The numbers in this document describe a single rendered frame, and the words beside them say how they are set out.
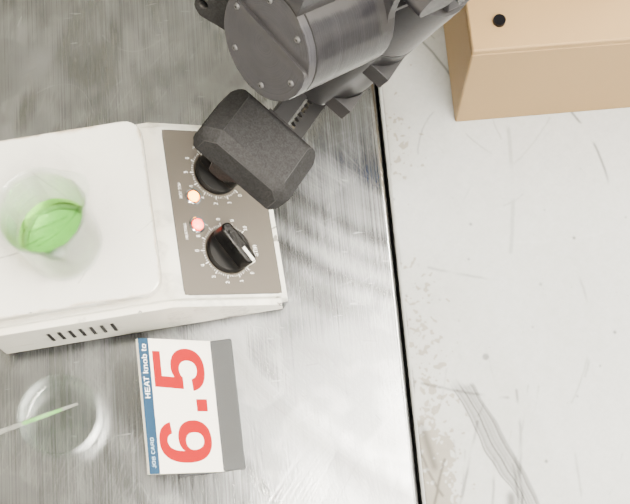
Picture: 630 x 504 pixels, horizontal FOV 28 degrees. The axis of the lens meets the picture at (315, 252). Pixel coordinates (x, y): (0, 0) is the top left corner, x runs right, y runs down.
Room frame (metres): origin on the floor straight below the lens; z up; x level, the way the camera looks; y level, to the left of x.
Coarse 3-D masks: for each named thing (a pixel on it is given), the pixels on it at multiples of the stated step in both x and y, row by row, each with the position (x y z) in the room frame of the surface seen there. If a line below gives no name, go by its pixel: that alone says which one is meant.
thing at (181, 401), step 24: (168, 360) 0.17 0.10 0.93; (192, 360) 0.17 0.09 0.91; (168, 384) 0.15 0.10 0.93; (192, 384) 0.15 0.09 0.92; (168, 408) 0.13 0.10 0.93; (192, 408) 0.14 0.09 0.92; (168, 432) 0.12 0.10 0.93; (192, 432) 0.12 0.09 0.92; (168, 456) 0.10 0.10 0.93; (192, 456) 0.10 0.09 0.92
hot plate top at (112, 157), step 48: (0, 144) 0.30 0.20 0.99; (48, 144) 0.30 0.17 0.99; (96, 144) 0.30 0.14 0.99; (96, 192) 0.27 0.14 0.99; (144, 192) 0.27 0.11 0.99; (0, 240) 0.24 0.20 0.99; (144, 240) 0.23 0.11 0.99; (0, 288) 0.21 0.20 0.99; (48, 288) 0.20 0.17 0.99; (96, 288) 0.20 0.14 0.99; (144, 288) 0.20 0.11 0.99
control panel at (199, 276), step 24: (168, 144) 0.31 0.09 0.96; (192, 144) 0.31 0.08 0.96; (168, 168) 0.29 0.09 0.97; (192, 168) 0.29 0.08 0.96; (240, 192) 0.28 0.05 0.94; (192, 216) 0.26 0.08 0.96; (216, 216) 0.26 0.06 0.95; (240, 216) 0.26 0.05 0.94; (264, 216) 0.26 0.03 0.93; (192, 240) 0.24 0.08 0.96; (264, 240) 0.25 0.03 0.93; (192, 264) 0.22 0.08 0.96; (264, 264) 0.23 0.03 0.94; (192, 288) 0.21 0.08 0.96; (216, 288) 0.21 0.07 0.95; (240, 288) 0.21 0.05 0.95; (264, 288) 0.21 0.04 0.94
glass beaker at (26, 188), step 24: (24, 168) 0.26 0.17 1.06; (48, 168) 0.26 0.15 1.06; (0, 192) 0.24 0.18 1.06; (24, 192) 0.25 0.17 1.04; (48, 192) 0.26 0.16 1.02; (72, 192) 0.25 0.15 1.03; (0, 216) 0.23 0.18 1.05; (24, 216) 0.25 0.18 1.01; (72, 240) 0.22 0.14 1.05; (96, 240) 0.23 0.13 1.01; (48, 264) 0.21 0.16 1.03; (72, 264) 0.21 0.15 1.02
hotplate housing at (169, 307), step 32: (160, 128) 0.32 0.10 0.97; (192, 128) 0.32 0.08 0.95; (160, 160) 0.29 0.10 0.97; (160, 192) 0.27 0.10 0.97; (160, 224) 0.25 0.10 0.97; (160, 256) 0.23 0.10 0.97; (160, 288) 0.21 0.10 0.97; (32, 320) 0.19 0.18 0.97; (64, 320) 0.19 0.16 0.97; (96, 320) 0.19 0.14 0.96; (128, 320) 0.19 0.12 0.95; (160, 320) 0.19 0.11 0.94; (192, 320) 0.19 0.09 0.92
